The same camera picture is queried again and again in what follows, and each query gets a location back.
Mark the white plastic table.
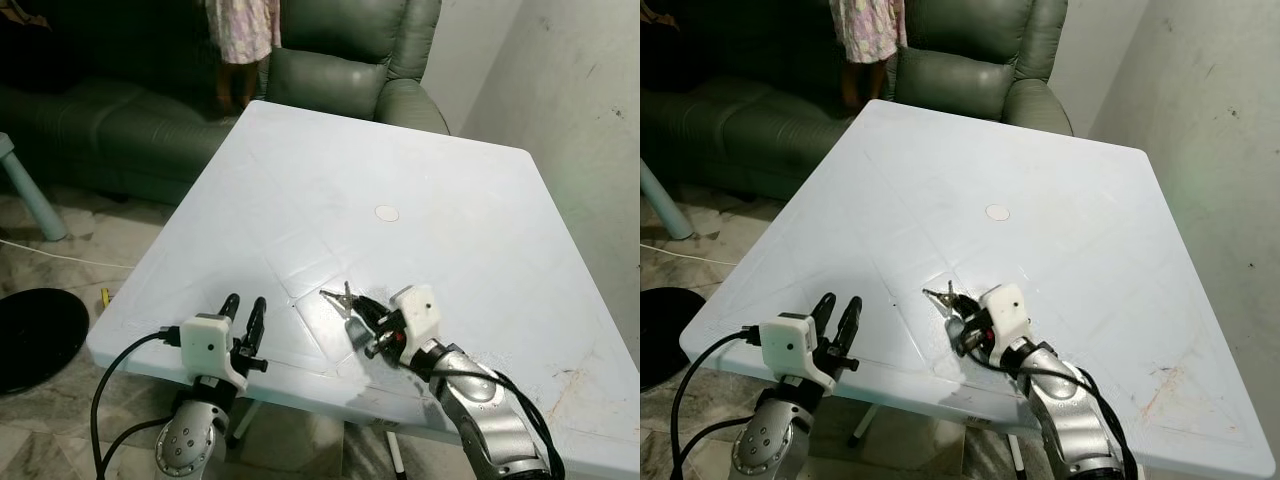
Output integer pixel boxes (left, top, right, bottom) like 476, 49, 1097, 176
679, 98, 1280, 480
85, 99, 641, 453

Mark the black round floor object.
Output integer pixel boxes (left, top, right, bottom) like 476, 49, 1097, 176
640, 287, 707, 392
0, 287, 91, 395

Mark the pale blue furniture leg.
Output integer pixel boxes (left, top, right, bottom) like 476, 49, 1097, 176
640, 158, 694, 242
0, 132, 68, 243

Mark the green leather sofa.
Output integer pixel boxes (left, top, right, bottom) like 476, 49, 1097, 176
0, 0, 263, 207
640, 0, 887, 201

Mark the green leather armchair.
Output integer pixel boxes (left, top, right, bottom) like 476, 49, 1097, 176
262, 0, 453, 137
884, 0, 1075, 139

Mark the person in floral dress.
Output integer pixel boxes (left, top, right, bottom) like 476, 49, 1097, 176
204, 0, 284, 111
829, 0, 910, 109

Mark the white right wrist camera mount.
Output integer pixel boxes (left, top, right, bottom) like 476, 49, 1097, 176
387, 285, 444, 347
977, 283, 1033, 363

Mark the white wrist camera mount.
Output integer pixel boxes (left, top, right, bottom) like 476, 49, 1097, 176
180, 314, 250, 391
760, 313, 837, 391
387, 285, 444, 347
977, 283, 1033, 363

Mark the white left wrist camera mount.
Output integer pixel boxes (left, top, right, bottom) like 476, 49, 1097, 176
180, 314, 250, 391
760, 313, 837, 391

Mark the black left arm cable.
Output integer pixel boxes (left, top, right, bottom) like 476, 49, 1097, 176
670, 326, 767, 480
90, 328, 187, 480

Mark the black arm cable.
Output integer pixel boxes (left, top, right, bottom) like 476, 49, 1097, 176
90, 328, 187, 480
962, 345, 1141, 480
430, 360, 567, 480
670, 326, 767, 480

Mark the white floor cable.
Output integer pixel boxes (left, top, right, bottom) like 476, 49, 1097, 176
640, 242, 747, 267
0, 237, 137, 272

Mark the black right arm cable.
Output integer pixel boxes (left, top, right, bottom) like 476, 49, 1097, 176
962, 345, 1141, 480
430, 360, 567, 480

